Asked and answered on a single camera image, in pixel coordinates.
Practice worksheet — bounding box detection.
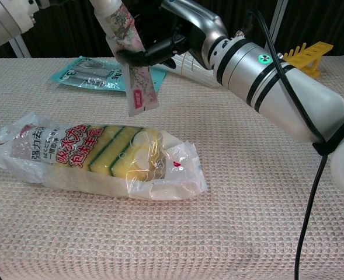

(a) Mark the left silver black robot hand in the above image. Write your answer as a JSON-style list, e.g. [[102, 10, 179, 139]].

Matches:
[[34, 0, 62, 9]]

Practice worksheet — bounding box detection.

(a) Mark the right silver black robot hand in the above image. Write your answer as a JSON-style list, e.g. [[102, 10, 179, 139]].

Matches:
[[116, 0, 229, 71]]

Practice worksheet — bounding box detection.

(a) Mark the small white pink bottle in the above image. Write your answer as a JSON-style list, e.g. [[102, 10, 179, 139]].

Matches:
[[89, 0, 160, 118]]

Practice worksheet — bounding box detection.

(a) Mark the teal plastic product package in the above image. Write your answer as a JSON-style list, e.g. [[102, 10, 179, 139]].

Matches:
[[49, 55, 167, 93]]

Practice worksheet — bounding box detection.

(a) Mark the yellow plastic rack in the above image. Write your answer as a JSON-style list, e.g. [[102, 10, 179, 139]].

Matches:
[[282, 41, 335, 78]]

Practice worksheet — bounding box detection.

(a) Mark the sponge multipack plastic bag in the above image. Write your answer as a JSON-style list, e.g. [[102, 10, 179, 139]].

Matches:
[[0, 111, 209, 202]]

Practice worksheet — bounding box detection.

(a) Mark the beige woven tablecloth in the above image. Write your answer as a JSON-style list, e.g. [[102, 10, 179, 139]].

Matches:
[[0, 54, 344, 280]]

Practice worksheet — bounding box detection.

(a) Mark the white frame pole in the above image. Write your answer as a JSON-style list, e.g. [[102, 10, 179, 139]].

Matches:
[[269, 0, 290, 57], [9, 34, 30, 58]]

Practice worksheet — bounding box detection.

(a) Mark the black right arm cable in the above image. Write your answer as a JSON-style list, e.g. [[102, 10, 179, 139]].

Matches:
[[246, 9, 344, 280]]

